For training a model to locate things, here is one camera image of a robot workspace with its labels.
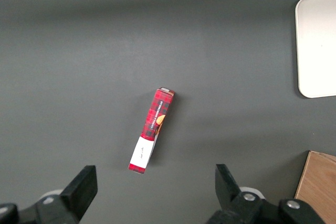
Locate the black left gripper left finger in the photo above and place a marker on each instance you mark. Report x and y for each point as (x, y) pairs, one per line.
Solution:
(78, 192)

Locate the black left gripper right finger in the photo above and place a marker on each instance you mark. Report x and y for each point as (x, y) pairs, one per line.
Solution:
(228, 192)

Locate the beige plastic tray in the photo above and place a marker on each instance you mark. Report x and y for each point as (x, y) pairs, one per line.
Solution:
(317, 45)

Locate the brown wooden board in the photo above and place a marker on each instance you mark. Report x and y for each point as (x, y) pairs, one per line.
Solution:
(320, 187)

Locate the red plaid shortbread box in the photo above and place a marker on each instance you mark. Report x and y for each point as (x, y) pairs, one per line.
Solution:
(155, 119)

